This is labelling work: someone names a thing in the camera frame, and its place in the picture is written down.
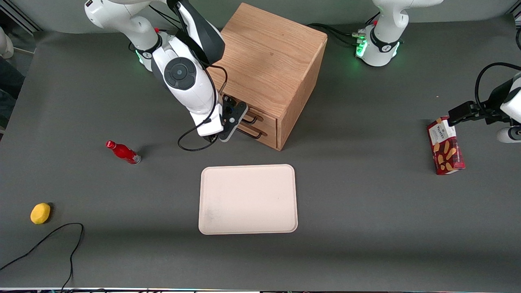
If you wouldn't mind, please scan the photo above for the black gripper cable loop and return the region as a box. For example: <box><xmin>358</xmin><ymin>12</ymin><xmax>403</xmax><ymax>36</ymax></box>
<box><xmin>474</xmin><ymin>62</ymin><xmax>521</xmax><ymax>112</ymax></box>

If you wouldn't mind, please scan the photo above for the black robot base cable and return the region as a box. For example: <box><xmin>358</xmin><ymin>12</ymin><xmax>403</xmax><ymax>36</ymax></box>
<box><xmin>306</xmin><ymin>12</ymin><xmax>381</xmax><ymax>46</ymax></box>

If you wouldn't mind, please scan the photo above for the aluminium frame rail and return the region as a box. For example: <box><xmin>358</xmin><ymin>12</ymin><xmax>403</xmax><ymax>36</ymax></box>
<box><xmin>0</xmin><ymin>0</ymin><xmax>43</xmax><ymax>33</ymax></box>

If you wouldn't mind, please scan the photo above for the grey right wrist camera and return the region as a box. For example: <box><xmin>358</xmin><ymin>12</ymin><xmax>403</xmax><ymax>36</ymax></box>
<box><xmin>219</xmin><ymin>98</ymin><xmax>249</xmax><ymax>143</ymax></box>

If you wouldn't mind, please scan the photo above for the beige plastic tray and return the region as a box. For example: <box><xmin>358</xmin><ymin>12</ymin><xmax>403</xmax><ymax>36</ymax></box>
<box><xmin>198</xmin><ymin>164</ymin><xmax>298</xmax><ymax>235</ymax></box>

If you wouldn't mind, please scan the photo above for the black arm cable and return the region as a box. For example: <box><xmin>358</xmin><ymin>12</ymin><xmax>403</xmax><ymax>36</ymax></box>
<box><xmin>167</xmin><ymin>0</ymin><xmax>228</xmax><ymax>152</ymax></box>

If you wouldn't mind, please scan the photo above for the white rounded object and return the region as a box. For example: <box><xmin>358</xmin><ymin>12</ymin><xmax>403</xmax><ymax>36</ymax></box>
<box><xmin>0</xmin><ymin>26</ymin><xmax>14</xmax><ymax>59</ymax></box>

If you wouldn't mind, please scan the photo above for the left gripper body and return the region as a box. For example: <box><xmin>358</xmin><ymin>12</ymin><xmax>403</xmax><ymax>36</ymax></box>
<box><xmin>487</xmin><ymin>72</ymin><xmax>521</xmax><ymax>124</ymax></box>

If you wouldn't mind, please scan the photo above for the thin black cable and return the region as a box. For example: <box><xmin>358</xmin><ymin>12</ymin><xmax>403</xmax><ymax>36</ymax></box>
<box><xmin>0</xmin><ymin>223</ymin><xmax>84</xmax><ymax>291</ymax></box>

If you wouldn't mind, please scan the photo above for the yellow lemon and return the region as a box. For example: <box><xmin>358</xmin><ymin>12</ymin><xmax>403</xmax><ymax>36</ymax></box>
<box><xmin>30</xmin><ymin>203</ymin><xmax>51</xmax><ymax>225</ymax></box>

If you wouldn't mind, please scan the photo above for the red shortbread cookie box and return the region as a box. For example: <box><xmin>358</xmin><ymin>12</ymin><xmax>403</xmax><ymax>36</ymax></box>
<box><xmin>427</xmin><ymin>116</ymin><xmax>466</xmax><ymax>175</ymax></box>

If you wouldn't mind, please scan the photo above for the red bottle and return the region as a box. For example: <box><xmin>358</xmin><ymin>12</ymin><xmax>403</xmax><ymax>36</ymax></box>
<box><xmin>105</xmin><ymin>140</ymin><xmax>142</xmax><ymax>165</ymax></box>

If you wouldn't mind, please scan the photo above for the wooden drawer cabinet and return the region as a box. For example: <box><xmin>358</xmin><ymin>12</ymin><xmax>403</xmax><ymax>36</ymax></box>
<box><xmin>208</xmin><ymin>2</ymin><xmax>328</xmax><ymax>152</ymax></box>

